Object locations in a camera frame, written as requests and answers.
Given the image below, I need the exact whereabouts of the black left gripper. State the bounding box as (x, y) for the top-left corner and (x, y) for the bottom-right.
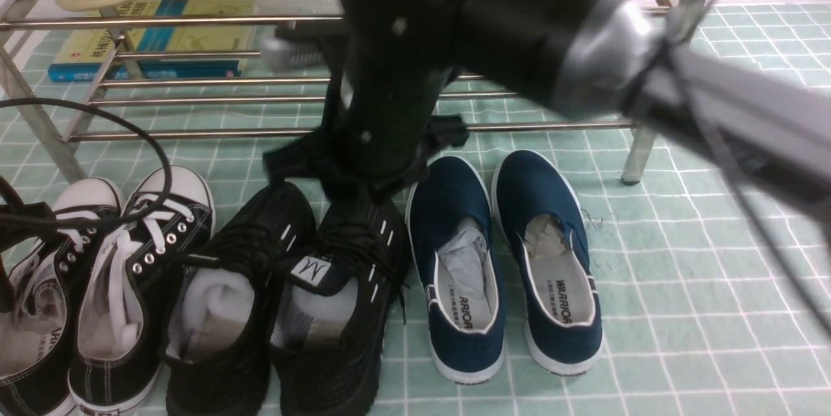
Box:
(1, 178), (58, 253)

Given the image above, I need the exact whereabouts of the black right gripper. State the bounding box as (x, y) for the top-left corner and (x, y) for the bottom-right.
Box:
(262, 0), (470, 201)

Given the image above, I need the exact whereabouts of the black knit sneaker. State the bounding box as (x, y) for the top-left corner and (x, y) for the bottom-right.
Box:
(163, 180), (316, 415)
(268, 195), (412, 415)

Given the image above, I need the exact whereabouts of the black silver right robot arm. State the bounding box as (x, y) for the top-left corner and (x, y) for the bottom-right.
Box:
(262, 0), (829, 332)

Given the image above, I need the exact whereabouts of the silver metal shoe rack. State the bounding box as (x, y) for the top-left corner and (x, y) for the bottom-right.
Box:
(2, 0), (688, 186)

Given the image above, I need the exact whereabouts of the black canvas sneaker far left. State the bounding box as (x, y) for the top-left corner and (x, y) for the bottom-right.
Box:
(0, 177), (125, 416)

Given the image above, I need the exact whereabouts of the navy slip-on shoe left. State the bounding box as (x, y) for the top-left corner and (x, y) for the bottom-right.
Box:
(404, 156), (506, 385)

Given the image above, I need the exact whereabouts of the navy slip-on shoe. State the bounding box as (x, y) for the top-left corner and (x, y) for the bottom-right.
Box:
(490, 150), (604, 376)
(404, 156), (506, 385)

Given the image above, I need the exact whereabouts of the black canvas sneaker white toe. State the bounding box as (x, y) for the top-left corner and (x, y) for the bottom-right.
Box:
(68, 165), (216, 415)

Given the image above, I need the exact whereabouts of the navy slip-on shoe right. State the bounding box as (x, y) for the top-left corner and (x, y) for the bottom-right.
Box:
(490, 150), (604, 376)

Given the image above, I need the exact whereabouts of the yellow blue book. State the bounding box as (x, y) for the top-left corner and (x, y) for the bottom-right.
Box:
(47, 0), (257, 82)

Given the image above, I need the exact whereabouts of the green checkered floor mat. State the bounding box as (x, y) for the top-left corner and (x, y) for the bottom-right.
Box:
(1, 4), (830, 415)

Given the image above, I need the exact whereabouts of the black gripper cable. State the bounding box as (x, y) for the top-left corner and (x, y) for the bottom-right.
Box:
(0, 98), (173, 232)

